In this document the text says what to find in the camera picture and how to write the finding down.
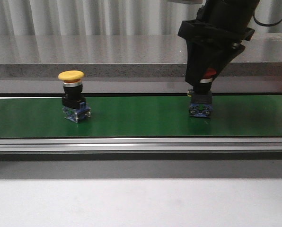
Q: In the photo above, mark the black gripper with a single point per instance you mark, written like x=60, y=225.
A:
x=222, y=23

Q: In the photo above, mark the red mushroom push button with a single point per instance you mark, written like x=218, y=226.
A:
x=201, y=96

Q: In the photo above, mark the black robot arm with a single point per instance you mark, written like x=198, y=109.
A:
x=224, y=45

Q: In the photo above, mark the grey stone slab right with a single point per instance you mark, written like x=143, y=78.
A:
x=261, y=57

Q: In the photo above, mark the green conveyor belt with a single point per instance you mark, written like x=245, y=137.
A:
x=142, y=116

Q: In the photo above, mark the yellow mushroom push button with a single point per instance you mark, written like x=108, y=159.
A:
x=74, y=103

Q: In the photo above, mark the grey stone counter slab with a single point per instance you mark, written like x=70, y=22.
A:
x=98, y=56

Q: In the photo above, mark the white pleated curtain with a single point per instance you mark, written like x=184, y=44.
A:
x=93, y=17

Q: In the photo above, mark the aluminium conveyor side rail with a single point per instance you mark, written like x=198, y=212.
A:
x=141, y=145

